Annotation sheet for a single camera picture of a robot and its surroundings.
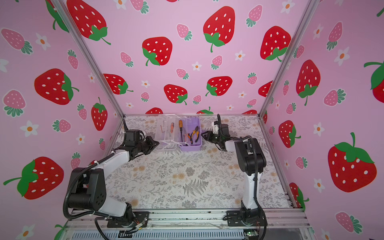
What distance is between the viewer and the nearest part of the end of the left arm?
696 millimetres

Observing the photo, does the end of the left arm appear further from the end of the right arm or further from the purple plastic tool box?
the end of the right arm

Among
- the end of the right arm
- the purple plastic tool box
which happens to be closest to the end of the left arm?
the purple plastic tool box

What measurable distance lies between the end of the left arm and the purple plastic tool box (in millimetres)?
81

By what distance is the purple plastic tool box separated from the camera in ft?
3.16
